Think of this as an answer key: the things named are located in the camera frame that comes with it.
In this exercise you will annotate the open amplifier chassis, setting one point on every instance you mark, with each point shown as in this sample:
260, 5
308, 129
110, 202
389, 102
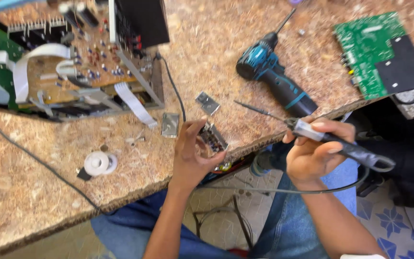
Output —
84, 61

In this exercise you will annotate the small metal-cased circuit module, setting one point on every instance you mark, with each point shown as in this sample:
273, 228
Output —
214, 138

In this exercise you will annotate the person's left hand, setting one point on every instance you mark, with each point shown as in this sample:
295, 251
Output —
187, 162

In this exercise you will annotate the black insulating sheet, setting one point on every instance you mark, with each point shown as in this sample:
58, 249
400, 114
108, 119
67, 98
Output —
403, 66

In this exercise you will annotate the person's blue jeans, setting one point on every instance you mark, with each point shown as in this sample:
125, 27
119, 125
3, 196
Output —
293, 223

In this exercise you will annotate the black bag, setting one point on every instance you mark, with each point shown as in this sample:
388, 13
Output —
401, 151

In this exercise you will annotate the small metal scrap pieces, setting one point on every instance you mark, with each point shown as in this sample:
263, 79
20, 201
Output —
135, 138

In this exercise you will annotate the person's right hand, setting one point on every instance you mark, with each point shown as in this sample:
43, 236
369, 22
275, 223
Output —
306, 160

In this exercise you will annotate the square metal shield cover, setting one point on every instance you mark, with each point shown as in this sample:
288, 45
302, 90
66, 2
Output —
207, 103
170, 125

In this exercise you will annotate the white solder spool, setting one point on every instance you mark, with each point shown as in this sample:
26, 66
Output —
97, 163

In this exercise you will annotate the small purple object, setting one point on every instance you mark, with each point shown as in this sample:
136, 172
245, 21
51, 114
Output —
295, 1

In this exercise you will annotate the black grey soldering iron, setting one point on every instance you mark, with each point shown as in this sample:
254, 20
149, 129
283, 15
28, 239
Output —
361, 154

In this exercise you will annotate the green circuit board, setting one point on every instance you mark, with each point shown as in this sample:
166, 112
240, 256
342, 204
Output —
363, 50

